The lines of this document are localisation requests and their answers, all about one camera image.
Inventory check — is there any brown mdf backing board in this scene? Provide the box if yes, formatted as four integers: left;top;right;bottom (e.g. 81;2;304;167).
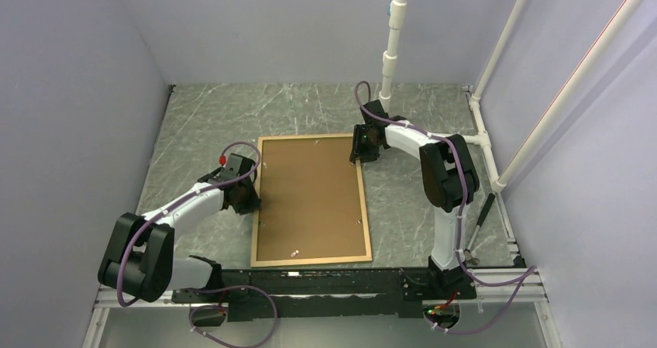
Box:
256;137;367;262

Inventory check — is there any wooden picture frame green inlay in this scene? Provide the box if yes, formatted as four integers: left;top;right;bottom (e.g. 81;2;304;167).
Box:
250;133;374;269

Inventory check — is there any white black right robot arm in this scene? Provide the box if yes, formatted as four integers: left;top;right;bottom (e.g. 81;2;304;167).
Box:
349;100;480;298

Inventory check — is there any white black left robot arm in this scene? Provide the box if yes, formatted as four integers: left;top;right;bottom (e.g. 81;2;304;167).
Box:
97;153;260;306

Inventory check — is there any white pvc pipe stand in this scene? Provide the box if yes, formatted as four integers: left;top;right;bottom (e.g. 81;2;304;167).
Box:
390;0;623;170

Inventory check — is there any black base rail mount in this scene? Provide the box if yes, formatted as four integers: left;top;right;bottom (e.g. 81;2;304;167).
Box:
172;267;476;322

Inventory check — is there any black handled hammer tool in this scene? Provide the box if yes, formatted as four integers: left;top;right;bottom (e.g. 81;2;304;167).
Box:
463;193;496;266

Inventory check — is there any aluminium extrusion rail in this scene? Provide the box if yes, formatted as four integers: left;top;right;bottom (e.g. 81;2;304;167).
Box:
458;268;548;304

